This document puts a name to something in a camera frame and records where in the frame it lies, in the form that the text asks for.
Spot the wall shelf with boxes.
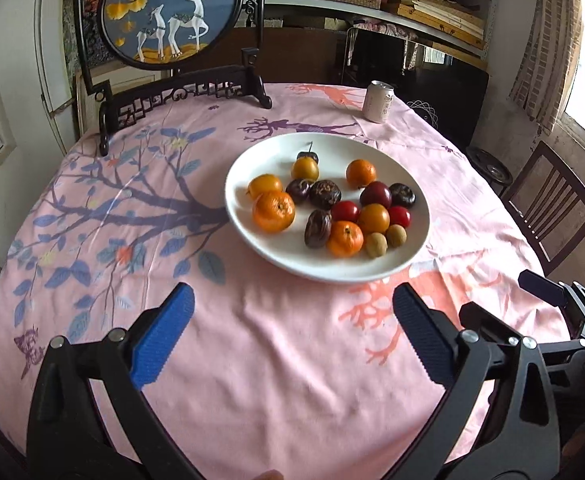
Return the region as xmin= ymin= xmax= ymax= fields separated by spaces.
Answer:
xmin=264 ymin=0 xmax=499 ymax=68

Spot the smooth orange back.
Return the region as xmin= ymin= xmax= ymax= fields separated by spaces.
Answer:
xmin=246 ymin=174 xmax=283 ymax=200

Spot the red cherry tomato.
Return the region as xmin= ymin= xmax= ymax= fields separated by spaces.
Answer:
xmin=388 ymin=206 xmax=412 ymax=230
xmin=331 ymin=200 xmax=361 ymax=223

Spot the textured orange mandarin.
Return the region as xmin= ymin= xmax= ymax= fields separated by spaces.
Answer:
xmin=326 ymin=221 xmax=364 ymax=258

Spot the pink floral tablecloth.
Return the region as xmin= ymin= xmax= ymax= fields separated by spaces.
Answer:
xmin=0 ymin=84 xmax=568 ymax=479

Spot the white drink can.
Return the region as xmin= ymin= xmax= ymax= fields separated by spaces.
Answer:
xmin=362 ymin=80 xmax=395 ymax=124

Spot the greenish orange citrus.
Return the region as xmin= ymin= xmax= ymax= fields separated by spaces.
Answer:
xmin=358 ymin=204 xmax=390 ymax=234

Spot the round deer art screen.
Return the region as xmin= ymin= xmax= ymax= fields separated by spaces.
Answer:
xmin=73 ymin=0 xmax=273 ymax=156

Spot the red cherry tomato back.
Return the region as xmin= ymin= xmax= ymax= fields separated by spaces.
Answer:
xmin=331 ymin=200 xmax=361 ymax=223

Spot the person's right hand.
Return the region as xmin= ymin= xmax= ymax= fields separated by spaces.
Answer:
xmin=253 ymin=469 xmax=284 ymax=480

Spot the round dark stool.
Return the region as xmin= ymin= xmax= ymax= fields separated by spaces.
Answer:
xmin=465 ymin=145 xmax=513 ymax=194

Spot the large wrinkled mandarin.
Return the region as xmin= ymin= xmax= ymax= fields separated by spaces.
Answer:
xmin=252 ymin=191 xmax=296 ymax=233

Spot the dark cherry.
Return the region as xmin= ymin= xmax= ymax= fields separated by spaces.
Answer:
xmin=285 ymin=179 xmax=312 ymax=205
xmin=297 ymin=143 xmax=320 ymax=165

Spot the smooth orange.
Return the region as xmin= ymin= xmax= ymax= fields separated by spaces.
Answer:
xmin=246 ymin=174 xmax=283 ymax=200
xmin=291 ymin=156 xmax=320 ymax=182

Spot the dark wooden chair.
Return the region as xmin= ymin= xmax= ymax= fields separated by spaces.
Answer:
xmin=502 ymin=141 xmax=585 ymax=275

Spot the red cherry tomato front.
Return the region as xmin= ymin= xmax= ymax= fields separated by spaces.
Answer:
xmin=388 ymin=206 xmax=412 ymax=230

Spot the dark cherry front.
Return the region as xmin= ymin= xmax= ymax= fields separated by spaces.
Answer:
xmin=285 ymin=179 xmax=312 ymax=205

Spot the white oval plate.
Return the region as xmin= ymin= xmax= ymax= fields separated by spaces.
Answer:
xmin=224 ymin=132 xmax=430 ymax=284

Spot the dark red plum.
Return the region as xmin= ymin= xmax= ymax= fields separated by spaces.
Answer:
xmin=360 ymin=181 xmax=393 ymax=209

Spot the dark cherry rear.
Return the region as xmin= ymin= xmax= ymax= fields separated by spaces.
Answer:
xmin=297 ymin=143 xmax=320 ymax=165

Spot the small orange on plate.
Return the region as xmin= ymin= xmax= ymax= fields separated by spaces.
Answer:
xmin=346 ymin=159 xmax=377 ymax=190

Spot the small tan longan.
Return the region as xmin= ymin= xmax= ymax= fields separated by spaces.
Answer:
xmin=386 ymin=224 xmax=407 ymax=248

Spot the beige patterned curtain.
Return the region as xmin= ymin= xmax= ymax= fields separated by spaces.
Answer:
xmin=509 ymin=0 xmax=583 ymax=133

